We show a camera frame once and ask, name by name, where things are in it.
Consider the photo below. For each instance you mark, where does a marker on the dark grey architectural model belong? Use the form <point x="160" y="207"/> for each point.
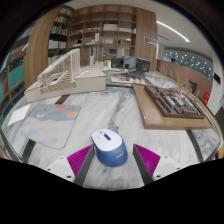
<point x="133" y="64"/>

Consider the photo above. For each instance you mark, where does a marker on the white paper sheet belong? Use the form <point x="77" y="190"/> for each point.
<point x="19" y="115"/>

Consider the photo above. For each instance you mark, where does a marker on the pastel floral print mouse pad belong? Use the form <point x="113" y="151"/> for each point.
<point x="50" y="126"/>

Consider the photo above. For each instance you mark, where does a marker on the long ceiling light strip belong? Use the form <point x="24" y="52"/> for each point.
<point x="173" y="30"/>

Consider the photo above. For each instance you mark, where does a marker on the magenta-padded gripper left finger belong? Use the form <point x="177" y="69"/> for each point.
<point x="78" y="161"/>

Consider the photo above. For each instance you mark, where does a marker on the blue and white computer mouse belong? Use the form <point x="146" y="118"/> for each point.
<point x="110" y="150"/>

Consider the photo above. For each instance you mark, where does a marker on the group of ceiling spot lights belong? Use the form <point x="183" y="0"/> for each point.
<point x="193" y="61"/>

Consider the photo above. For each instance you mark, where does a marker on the brown architectural model on board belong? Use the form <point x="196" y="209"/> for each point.
<point x="156" y="116"/>

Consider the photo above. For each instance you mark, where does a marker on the teal-panelled bookshelf unit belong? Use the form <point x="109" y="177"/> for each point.
<point x="13" y="76"/>

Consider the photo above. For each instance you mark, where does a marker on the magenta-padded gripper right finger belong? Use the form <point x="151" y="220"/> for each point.
<point x="148" y="160"/>

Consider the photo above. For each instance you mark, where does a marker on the white architectural building model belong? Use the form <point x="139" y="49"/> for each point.
<point x="86" y="81"/>

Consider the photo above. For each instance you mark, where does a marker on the wooden bookshelf unit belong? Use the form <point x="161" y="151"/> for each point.
<point x="110" y="30"/>

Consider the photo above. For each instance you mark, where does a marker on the red sign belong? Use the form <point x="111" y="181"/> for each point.
<point x="206" y="98"/>

